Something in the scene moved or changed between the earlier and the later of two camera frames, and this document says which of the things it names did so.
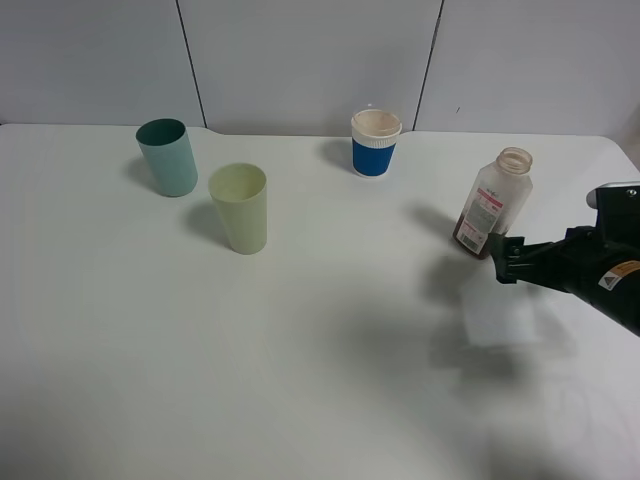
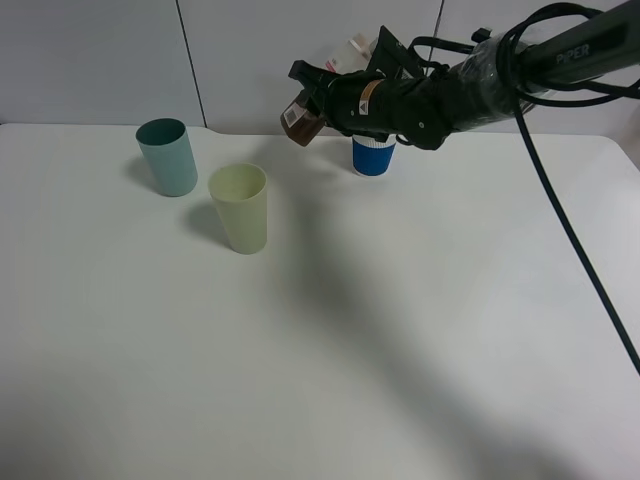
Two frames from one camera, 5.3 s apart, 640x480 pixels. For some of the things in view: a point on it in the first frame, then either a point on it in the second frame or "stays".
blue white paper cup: x=374 y=139 stays
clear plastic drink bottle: x=498 y=197 → x=303 y=119
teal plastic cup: x=168 y=146 stays
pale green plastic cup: x=241 y=190 stays
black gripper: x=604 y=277 → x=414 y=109
